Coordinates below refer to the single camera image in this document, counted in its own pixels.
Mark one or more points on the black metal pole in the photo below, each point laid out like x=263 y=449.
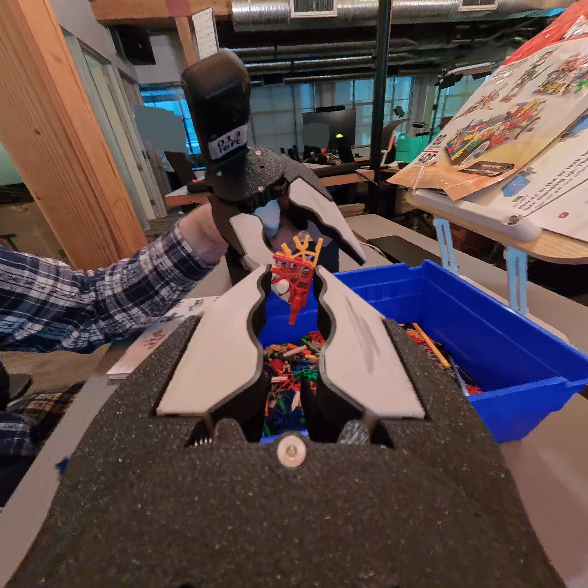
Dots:
x=380 y=101

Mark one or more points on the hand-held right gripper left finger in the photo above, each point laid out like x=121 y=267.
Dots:
x=216 y=354

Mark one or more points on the white instruction sheet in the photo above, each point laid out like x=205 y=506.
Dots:
x=556 y=197

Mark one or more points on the black flat tablet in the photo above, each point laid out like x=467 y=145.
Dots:
x=400 y=250

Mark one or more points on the colourful toy package bag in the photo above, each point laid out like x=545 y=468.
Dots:
x=496 y=119

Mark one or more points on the wooden post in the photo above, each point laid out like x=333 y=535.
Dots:
x=55 y=138

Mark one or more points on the silver ventilation duct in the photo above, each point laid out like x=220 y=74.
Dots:
x=395 y=9

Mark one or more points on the paper sheet on table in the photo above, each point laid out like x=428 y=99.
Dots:
x=156 y=340

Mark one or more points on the blue plastic bin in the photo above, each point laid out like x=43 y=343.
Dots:
x=487 y=340

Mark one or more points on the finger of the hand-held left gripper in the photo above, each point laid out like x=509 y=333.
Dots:
x=322 y=220
x=253 y=243

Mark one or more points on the white air vent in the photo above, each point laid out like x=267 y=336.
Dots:
x=313 y=6

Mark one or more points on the tilted board stand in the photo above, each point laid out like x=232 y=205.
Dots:
x=478 y=220

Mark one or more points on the pile of colourful toy pieces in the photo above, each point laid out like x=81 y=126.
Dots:
x=289 y=377

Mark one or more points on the person's left hand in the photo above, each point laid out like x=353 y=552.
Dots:
x=202 y=234

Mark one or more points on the red yellow toy construction piece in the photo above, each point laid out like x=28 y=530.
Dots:
x=296 y=276

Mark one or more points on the black computer monitor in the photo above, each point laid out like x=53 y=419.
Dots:
x=329 y=129

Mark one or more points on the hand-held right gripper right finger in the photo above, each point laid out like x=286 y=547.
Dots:
x=372 y=354

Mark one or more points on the person's left forearm plaid sleeve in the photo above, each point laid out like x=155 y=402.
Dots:
x=101 y=294

